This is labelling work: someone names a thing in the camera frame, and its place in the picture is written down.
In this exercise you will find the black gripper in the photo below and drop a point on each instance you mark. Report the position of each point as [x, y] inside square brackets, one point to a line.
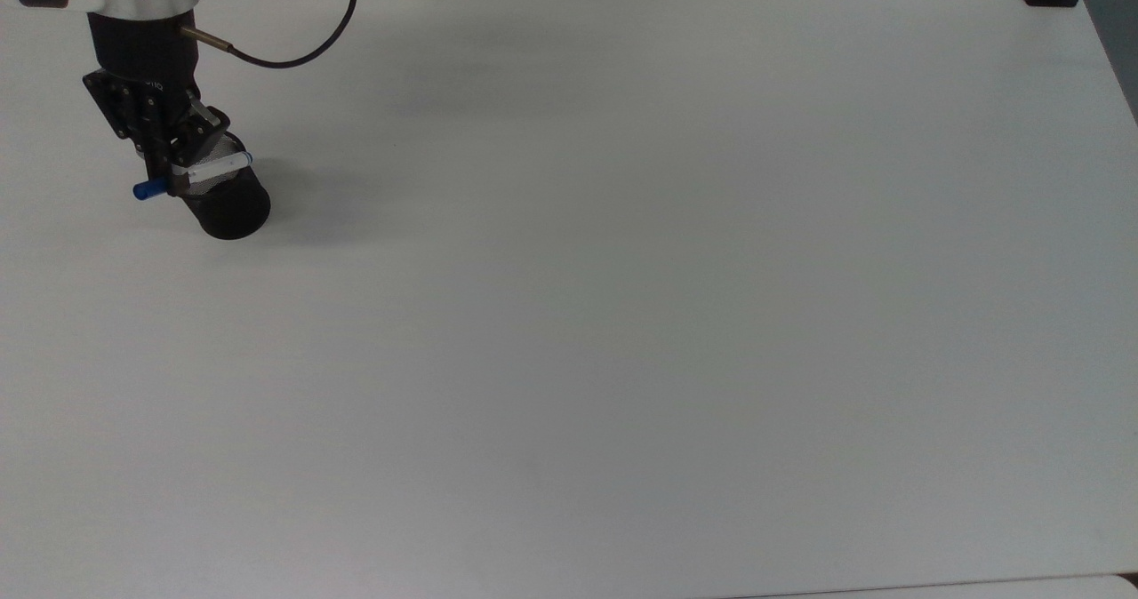
[138, 61]

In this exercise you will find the blue and white marker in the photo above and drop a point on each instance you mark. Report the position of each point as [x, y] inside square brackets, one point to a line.
[222, 166]

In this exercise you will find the black mesh pen cup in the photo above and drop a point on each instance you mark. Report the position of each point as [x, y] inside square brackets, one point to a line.
[233, 212]

